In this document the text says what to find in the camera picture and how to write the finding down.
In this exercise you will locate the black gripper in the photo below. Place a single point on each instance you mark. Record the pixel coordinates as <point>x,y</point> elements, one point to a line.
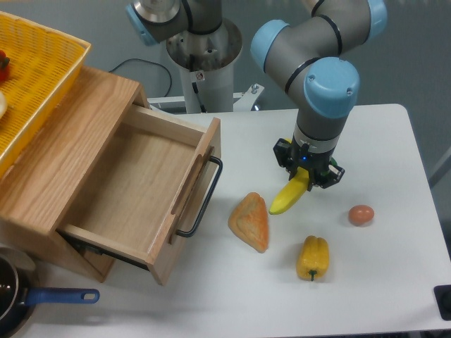
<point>321,173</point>

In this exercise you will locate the yellow banana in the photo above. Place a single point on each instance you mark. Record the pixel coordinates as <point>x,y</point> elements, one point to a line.
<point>296,187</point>

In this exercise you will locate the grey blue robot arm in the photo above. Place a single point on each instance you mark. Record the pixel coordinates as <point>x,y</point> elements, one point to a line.
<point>304,61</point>

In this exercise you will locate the open wooden top drawer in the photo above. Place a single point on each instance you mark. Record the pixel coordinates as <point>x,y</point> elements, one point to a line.
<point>149,181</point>

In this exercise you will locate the wooden drawer cabinet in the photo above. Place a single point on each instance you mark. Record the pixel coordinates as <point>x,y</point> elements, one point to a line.
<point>39,189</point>

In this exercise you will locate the brown egg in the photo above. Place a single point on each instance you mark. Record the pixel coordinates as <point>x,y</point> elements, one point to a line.
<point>360,214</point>

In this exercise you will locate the orange bread wedge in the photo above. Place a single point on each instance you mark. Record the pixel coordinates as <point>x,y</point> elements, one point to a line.
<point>249,222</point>

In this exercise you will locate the yellow bell pepper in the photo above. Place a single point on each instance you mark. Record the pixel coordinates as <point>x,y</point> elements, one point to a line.
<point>313,260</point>

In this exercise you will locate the black corner device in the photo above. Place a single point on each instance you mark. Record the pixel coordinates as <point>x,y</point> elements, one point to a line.
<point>442,295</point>

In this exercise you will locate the yellow plastic basket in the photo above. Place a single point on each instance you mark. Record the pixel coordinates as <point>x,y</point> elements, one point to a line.
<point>44,65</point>

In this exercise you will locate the white round vegetable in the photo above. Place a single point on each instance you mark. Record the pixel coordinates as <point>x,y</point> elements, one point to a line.
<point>3,104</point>

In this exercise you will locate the red tomato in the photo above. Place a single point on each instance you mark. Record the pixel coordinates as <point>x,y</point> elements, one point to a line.
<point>4,66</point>

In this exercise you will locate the white metal table bracket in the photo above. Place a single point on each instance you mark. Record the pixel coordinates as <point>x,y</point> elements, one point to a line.
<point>242,101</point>

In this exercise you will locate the black drawer handle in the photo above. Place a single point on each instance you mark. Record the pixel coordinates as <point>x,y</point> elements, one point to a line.
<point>206,200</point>

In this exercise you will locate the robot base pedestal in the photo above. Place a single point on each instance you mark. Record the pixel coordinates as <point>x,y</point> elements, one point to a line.
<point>206,67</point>

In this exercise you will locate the blue handled pan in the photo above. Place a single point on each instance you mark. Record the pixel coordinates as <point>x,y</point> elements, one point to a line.
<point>21,292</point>

